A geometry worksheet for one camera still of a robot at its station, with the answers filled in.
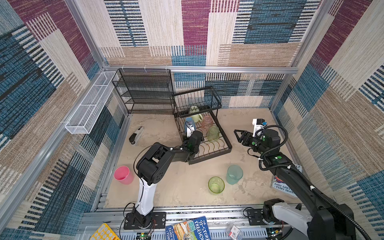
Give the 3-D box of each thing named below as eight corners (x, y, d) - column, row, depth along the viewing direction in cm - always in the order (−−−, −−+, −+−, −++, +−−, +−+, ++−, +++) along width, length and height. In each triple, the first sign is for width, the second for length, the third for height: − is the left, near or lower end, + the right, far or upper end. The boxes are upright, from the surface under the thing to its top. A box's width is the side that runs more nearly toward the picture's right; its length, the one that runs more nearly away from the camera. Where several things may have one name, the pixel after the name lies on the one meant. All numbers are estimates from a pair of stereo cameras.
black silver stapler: (130, 144, 104) (127, 140, 100) (140, 129, 112) (138, 124, 108) (136, 145, 103) (134, 141, 99) (146, 130, 111) (144, 126, 108)
